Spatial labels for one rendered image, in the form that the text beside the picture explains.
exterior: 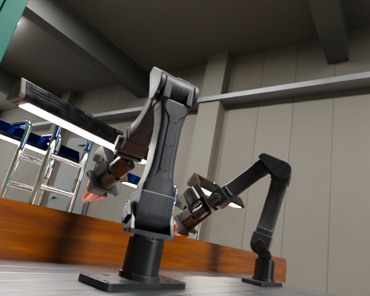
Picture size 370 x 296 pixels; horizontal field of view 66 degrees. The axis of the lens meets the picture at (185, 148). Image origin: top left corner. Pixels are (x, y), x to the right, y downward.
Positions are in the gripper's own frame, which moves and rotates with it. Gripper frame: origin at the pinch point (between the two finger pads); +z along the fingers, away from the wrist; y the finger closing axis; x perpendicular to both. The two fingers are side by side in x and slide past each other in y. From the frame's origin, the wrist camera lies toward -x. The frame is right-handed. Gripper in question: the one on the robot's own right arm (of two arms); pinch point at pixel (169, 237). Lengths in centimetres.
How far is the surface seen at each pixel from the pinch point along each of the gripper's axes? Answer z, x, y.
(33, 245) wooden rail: -9, 16, 63
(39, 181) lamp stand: 16, -28, 42
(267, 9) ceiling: -137, -206, -132
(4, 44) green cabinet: -33, -4, 81
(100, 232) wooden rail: -12, 13, 48
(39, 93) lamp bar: -12, -34, 59
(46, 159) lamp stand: 11, -34, 42
